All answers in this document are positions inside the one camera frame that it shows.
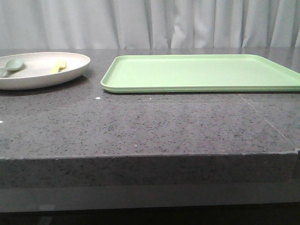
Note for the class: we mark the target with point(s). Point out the light green plastic tray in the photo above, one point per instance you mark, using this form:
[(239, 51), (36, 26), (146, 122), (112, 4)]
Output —
[(198, 73)]

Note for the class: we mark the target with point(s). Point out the grey pleated curtain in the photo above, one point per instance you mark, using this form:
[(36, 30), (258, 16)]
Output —
[(148, 24)]

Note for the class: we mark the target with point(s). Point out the yellow plastic fork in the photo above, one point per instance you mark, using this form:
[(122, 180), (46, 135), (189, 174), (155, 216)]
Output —
[(58, 66)]

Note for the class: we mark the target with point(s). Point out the beige round plate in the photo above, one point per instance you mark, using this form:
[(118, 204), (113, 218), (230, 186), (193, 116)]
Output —
[(36, 70)]

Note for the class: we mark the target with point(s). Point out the sage green spoon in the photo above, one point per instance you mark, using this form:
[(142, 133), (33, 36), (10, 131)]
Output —
[(12, 65)]

